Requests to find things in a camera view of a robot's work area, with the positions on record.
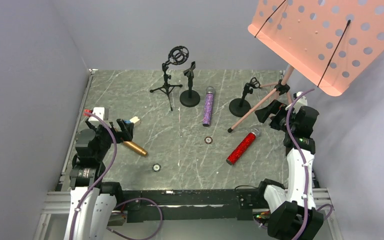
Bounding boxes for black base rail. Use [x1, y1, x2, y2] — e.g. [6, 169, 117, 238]
[115, 188, 269, 223]

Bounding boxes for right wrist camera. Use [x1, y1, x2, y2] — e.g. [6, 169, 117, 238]
[285, 91, 308, 112]

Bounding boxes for black round-base clip stand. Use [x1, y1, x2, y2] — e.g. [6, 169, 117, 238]
[179, 61, 201, 108]

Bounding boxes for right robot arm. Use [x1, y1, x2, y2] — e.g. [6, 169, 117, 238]
[255, 100, 324, 240]

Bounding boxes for brown poker chip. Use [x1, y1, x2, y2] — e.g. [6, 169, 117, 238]
[204, 136, 213, 144]

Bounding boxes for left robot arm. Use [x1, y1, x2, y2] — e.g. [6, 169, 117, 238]
[64, 119, 134, 240]

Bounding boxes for gold microphone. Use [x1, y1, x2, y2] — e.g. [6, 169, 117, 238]
[122, 141, 148, 157]

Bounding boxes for purple glitter microphone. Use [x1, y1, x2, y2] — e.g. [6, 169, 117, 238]
[202, 86, 216, 127]

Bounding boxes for pink music stand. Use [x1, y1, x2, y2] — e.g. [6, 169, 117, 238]
[244, 0, 384, 118]

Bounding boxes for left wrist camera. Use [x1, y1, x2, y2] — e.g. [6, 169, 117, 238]
[83, 107, 109, 123]

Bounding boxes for red glitter microphone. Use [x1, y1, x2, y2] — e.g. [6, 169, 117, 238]
[226, 128, 261, 166]

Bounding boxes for blue white block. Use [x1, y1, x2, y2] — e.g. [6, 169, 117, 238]
[124, 116, 141, 126]

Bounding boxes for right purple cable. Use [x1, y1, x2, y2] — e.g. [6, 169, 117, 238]
[285, 88, 335, 240]

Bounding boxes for black round-base mic stand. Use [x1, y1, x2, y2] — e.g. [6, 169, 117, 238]
[229, 77, 261, 117]

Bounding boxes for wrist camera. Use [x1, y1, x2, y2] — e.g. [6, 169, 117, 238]
[83, 107, 109, 123]
[285, 91, 308, 112]

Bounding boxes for black tripod shock-mount stand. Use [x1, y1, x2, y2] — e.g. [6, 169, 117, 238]
[149, 45, 190, 112]

